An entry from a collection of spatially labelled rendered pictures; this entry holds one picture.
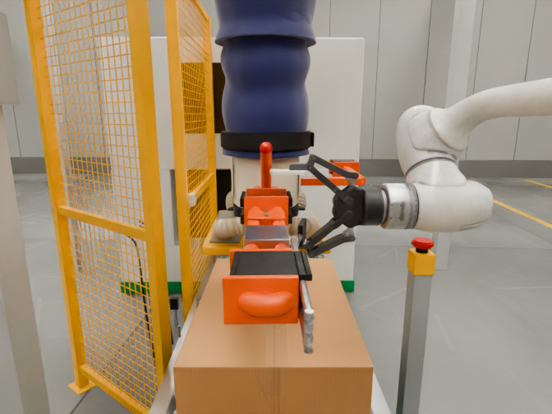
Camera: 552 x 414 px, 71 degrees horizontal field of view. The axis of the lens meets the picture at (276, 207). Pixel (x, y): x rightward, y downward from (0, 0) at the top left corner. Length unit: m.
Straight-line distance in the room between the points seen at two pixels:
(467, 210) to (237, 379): 0.55
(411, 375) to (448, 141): 0.93
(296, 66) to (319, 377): 0.66
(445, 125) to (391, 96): 8.89
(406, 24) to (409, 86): 1.34
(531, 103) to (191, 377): 0.78
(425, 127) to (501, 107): 0.14
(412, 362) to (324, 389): 0.68
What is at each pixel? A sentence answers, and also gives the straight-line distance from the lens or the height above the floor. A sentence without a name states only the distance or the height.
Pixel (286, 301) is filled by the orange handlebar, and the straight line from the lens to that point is 0.38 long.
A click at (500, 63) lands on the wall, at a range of 10.54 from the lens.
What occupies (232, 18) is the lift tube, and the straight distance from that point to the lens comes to 0.93.
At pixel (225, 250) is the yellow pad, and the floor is 1.14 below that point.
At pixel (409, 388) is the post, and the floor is 0.50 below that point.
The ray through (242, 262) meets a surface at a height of 1.28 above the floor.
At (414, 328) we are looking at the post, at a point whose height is 0.74.
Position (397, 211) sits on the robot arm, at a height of 1.26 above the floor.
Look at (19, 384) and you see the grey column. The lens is 1.87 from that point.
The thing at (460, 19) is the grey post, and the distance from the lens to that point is 3.85.
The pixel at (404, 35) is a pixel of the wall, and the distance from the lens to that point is 9.90.
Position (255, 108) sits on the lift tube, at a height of 1.45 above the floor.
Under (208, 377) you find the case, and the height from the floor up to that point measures 0.92.
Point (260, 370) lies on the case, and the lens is 0.84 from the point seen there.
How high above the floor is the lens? 1.43
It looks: 13 degrees down
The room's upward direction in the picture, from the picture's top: straight up
